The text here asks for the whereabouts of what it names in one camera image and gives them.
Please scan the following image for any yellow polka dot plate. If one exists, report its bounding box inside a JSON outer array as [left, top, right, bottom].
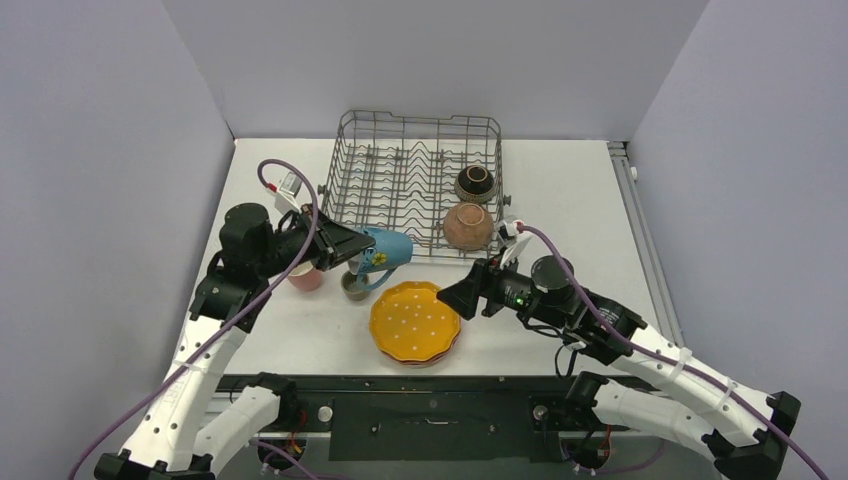
[[369, 281, 461, 352]]

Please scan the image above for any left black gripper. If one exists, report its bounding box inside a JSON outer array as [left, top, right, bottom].
[[255, 203, 375, 279]]

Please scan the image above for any pink plate under stack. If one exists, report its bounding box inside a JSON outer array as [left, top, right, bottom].
[[380, 339, 457, 368]]

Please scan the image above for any purple cable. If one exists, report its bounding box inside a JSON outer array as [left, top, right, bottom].
[[513, 221, 833, 480], [66, 158, 321, 480]]

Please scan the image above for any grey wire dish rack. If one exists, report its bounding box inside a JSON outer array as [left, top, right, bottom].
[[318, 109, 511, 263]]

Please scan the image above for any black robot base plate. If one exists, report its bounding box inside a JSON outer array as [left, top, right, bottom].
[[192, 374, 697, 465]]

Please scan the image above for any blue mug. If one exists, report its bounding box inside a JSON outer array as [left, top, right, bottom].
[[348, 227, 414, 291]]

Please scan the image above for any grey ceramic mug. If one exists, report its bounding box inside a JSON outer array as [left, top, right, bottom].
[[340, 272, 370, 302]]

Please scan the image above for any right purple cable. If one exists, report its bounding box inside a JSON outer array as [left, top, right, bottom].
[[513, 221, 833, 480]]

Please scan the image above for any brown speckled cream bowl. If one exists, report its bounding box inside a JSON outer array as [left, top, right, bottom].
[[443, 202, 494, 251]]

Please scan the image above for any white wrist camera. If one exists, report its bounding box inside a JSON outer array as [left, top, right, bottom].
[[268, 172, 303, 215], [495, 218, 533, 270]]

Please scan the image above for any aluminium rail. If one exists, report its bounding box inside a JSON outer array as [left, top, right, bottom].
[[606, 140, 670, 299]]

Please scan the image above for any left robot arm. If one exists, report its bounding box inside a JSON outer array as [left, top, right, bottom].
[[94, 203, 376, 479]]

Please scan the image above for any pink cup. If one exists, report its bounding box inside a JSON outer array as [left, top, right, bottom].
[[287, 263, 323, 292]]

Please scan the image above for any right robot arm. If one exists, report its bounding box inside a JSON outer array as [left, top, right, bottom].
[[437, 255, 801, 479]]

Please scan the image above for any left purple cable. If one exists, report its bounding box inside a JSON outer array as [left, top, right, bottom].
[[66, 158, 321, 480]]

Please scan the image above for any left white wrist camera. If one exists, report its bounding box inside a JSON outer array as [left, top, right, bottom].
[[268, 172, 303, 215]]

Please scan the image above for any dark patterned cream bowl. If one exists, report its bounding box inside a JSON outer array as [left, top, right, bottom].
[[454, 164, 496, 204]]

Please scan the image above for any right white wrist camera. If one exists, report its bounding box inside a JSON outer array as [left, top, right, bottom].
[[495, 218, 533, 270]]

